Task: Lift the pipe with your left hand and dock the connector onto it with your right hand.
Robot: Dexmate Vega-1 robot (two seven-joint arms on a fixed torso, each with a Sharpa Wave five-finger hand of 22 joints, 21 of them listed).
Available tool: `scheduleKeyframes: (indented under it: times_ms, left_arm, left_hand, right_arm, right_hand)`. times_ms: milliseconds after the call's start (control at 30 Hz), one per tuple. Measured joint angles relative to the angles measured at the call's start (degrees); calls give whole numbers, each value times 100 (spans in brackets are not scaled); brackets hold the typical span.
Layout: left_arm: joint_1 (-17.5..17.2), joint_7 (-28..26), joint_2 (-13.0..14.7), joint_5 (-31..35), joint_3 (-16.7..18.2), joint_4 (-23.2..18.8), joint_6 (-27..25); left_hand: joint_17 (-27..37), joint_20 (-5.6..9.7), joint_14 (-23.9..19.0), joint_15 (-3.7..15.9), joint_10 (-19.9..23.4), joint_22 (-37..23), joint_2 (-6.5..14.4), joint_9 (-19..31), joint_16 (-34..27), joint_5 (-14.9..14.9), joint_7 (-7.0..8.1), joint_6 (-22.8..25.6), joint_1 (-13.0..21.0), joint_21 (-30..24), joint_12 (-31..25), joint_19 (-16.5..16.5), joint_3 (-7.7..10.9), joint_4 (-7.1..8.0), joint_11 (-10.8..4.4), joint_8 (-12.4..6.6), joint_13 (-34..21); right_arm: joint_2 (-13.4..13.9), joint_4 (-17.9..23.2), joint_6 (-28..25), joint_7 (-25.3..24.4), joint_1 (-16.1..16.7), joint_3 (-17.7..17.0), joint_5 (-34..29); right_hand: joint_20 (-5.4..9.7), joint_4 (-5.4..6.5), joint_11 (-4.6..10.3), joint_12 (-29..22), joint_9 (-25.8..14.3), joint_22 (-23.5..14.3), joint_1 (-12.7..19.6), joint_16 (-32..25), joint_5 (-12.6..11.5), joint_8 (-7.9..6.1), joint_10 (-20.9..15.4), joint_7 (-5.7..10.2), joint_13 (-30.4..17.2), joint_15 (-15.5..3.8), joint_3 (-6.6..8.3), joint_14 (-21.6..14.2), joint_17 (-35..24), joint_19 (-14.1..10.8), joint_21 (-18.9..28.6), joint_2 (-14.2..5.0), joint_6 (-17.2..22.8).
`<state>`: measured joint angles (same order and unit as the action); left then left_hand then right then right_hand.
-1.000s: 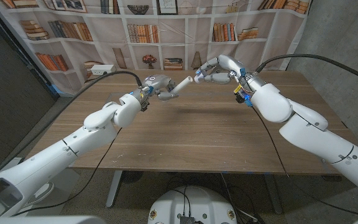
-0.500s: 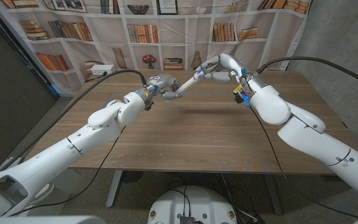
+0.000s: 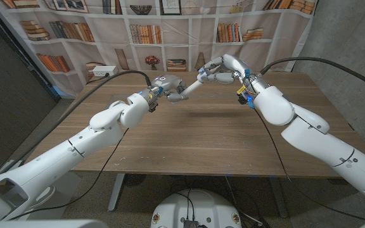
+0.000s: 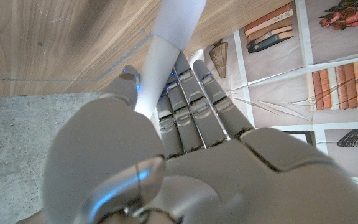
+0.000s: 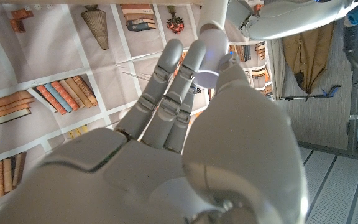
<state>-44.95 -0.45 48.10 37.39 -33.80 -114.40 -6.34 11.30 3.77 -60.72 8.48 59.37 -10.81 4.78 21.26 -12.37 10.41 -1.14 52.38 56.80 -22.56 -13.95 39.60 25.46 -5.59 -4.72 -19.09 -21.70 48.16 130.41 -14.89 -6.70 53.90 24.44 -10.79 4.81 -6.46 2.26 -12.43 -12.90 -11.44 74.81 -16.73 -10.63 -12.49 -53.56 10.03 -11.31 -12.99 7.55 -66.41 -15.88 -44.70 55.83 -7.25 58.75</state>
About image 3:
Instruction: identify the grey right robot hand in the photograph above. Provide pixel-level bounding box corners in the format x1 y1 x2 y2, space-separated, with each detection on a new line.
196 53 253 87

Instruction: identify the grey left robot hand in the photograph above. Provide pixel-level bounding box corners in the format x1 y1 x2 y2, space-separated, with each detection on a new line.
144 74 189 106

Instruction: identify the white PVC pipe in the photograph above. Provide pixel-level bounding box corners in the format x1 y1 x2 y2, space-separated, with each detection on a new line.
179 79 205 96

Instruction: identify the printed bookshelf backdrop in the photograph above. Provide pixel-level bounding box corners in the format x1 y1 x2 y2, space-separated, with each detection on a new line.
0 0 318 99

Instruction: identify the white power strip box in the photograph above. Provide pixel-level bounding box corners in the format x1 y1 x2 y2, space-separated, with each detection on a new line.
92 65 119 78

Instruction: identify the black round floor object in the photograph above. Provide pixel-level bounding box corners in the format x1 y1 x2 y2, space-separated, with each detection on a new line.
125 174 148 187

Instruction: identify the grey table leg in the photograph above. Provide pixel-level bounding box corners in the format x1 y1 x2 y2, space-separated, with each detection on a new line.
108 173 126 212
269 177 288 219

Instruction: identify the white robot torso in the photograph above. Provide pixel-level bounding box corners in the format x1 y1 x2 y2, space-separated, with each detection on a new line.
150 189 243 228

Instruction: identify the grey torso port block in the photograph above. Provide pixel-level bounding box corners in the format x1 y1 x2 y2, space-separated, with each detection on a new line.
182 218 200 228

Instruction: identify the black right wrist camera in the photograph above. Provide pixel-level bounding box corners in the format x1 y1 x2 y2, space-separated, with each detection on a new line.
238 93 255 109

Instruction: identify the black power strip cord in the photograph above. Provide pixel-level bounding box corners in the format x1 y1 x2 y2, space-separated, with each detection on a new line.
86 72 110 86

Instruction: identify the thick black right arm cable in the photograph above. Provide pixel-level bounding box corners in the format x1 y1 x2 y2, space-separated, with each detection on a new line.
259 56 365 96

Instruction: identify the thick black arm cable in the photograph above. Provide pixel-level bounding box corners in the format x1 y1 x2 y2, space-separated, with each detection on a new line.
259 56 365 96
6 70 153 172

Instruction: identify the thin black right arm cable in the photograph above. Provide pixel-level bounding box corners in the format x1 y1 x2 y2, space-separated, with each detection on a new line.
252 106 365 222

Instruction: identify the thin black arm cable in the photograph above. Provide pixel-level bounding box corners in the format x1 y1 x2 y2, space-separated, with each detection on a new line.
8 127 130 221
252 106 365 222

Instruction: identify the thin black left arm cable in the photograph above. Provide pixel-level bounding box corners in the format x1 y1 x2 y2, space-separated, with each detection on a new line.
8 127 130 221

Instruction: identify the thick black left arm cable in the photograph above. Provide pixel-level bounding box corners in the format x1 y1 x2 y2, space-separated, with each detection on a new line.
6 70 153 172

